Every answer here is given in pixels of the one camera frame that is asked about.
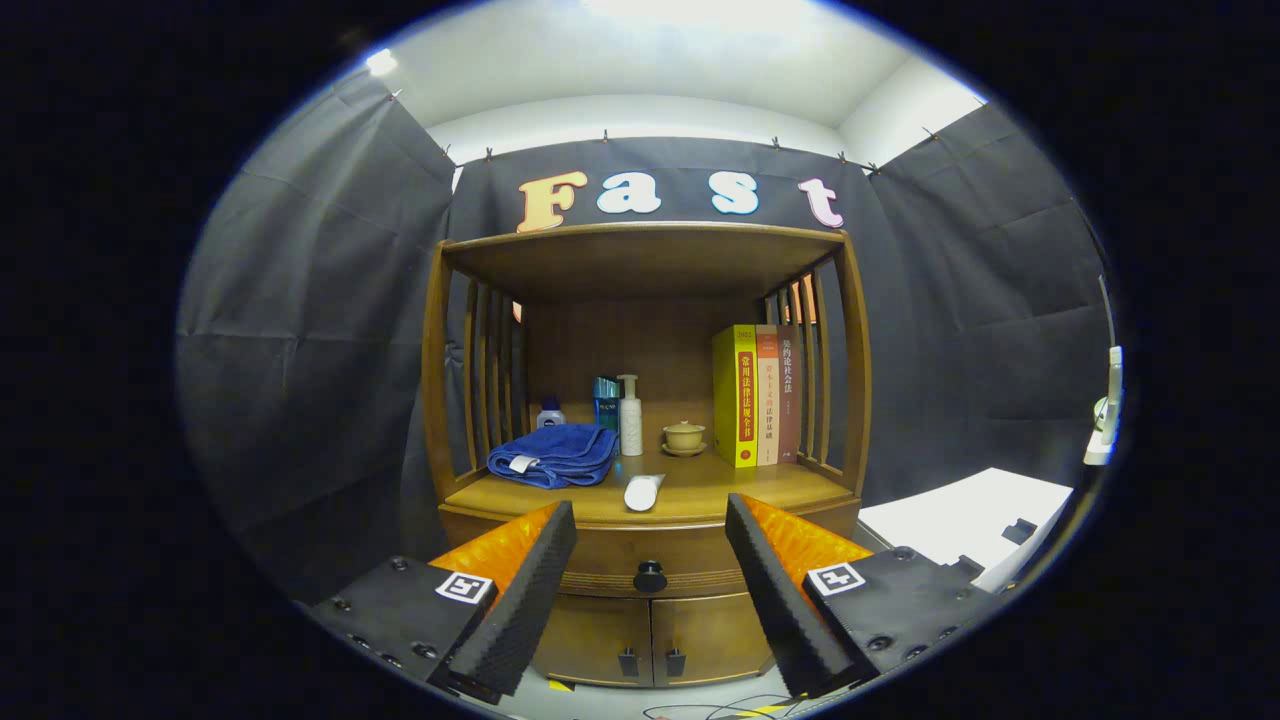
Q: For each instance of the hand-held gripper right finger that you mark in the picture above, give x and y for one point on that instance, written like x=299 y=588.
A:
x=775 y=600

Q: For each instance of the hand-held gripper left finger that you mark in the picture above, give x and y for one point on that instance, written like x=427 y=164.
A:
x=525 y=600

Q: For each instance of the black drawer knob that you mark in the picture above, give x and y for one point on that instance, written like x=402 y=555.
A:
x=650 y=578

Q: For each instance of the white and green tube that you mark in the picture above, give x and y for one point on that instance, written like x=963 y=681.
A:
x=642 y=493

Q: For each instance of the wooden cabinet door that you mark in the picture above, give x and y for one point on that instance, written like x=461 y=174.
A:
x=590 y=640
x=710 y=635

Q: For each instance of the wooden countertop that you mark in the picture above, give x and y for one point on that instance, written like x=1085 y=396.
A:
x=700 y=490

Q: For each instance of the wooden cabinet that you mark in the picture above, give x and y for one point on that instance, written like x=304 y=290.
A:
x=640 y=340

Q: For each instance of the blue folded towel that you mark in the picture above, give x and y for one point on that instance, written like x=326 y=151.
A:
x=555 y=455

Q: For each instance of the small white blue-capped bottle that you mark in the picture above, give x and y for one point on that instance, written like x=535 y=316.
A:
x=550 y=415

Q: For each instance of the yellow lidded teacup with saucer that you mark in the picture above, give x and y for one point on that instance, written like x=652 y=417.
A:
x=684 y=437

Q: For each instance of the orange and cream book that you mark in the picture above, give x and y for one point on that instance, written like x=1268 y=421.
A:
x=767 y=400

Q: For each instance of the brown book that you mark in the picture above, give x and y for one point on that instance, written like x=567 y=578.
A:
x=789 y=400

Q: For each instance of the white pump bottle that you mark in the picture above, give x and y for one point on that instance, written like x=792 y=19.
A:
x=630 y=425

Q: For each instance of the thick yellow book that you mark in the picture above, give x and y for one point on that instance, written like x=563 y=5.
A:
x=728 y=400

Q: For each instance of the tall blue bottle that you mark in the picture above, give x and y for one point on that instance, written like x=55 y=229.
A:
x=606 y=405

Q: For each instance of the ceiling light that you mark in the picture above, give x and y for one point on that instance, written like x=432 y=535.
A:
x=380 y=62

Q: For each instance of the white wall device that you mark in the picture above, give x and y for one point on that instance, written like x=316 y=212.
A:
x=1112 y=400

